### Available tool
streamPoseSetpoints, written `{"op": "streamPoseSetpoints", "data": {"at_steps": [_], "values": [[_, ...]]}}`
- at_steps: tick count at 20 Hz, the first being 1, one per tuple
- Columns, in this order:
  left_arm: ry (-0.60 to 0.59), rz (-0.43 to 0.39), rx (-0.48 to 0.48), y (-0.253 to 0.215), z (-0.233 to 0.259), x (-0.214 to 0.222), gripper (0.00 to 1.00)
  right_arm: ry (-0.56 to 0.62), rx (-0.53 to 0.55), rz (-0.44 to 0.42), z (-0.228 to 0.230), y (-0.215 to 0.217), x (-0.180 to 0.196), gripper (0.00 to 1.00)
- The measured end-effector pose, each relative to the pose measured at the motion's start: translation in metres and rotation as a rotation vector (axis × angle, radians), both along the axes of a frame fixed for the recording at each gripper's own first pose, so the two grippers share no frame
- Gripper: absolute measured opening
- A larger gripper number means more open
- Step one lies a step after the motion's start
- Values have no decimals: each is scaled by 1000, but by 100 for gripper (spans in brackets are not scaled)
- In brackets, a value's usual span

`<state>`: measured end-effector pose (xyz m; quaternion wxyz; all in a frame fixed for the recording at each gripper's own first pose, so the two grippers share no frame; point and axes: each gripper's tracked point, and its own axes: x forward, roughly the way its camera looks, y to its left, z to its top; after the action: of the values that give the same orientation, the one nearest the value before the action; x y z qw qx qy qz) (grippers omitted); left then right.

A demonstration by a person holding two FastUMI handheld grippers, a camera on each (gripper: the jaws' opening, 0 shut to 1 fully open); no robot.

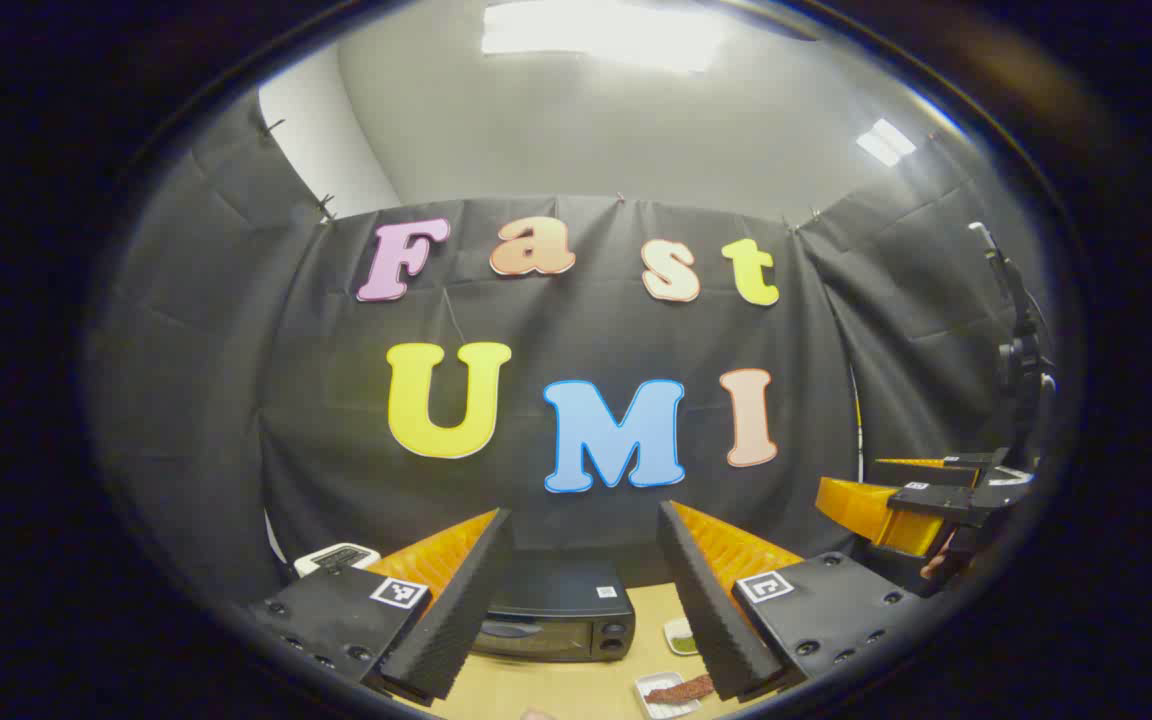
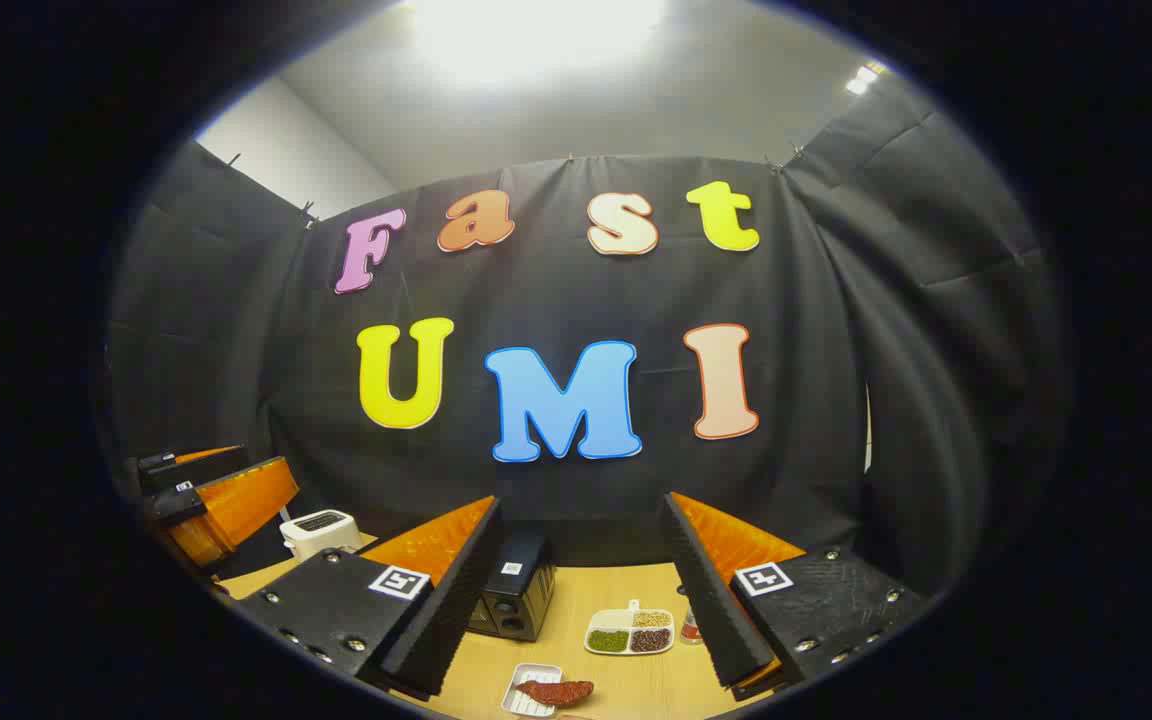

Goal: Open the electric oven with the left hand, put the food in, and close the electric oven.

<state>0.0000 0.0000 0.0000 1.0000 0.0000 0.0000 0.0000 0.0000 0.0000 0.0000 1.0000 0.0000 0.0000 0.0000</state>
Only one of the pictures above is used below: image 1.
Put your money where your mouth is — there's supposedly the white toaster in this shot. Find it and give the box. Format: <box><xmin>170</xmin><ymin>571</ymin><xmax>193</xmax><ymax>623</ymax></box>
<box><xmin>294</xmin><ymin>543</ymin><xmax>382</xmax><ymax>579</ymax></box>

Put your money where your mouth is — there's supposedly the black electric oven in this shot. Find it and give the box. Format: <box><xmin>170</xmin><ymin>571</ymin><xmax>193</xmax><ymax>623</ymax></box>
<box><xmin>471</xmin><ymin>548</ymin><xmax>637</xmax><ymax>663</ymax></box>

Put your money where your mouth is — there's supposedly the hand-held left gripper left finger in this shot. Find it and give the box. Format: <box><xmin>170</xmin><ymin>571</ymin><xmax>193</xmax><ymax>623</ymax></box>
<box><xmin>251</xmin><ymin>507</ymin><xmax>515</xmax><ymax>706</ymax></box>

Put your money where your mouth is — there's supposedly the black backdrop cloth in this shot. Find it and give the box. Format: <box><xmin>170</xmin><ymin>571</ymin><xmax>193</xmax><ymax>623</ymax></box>
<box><xmin>86</xmin><ymin>90</ymin><xmax>1047</xmax><ymax>611</ymax></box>

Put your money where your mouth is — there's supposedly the red meat strip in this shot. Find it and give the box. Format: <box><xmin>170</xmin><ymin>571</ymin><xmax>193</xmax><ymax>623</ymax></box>
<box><xmin>646</xmin><ymin>675</ymin><xmax>715</xmax><ymax>704</ymax></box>

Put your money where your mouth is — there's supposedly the small ceiling light panel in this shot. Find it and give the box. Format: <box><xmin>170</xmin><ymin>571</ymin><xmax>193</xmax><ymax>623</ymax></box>
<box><xmin>856</xmin><ymin>118</ymin><xmax>917</xmax><ymax>167</ymax></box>

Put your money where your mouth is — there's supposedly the white ridged tray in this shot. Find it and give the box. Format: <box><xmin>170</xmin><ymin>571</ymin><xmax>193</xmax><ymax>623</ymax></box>
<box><xmin>633</xmin><ymin>670</ymin><xmax>715</xmax><ymax>719</ymax></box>

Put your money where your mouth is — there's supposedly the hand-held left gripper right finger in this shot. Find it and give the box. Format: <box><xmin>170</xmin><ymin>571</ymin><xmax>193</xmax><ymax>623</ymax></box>
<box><xmin>656</xmin><ymin>500</ymin><xmax>927</xmax><ymax>703</ymax></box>

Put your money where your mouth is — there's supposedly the large ceiling light panel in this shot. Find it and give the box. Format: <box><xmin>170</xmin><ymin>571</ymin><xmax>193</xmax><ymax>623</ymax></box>
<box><xmin>481</xmin><ymin>0</ymin><xmax>727</xmax><ymax>73</ymax></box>

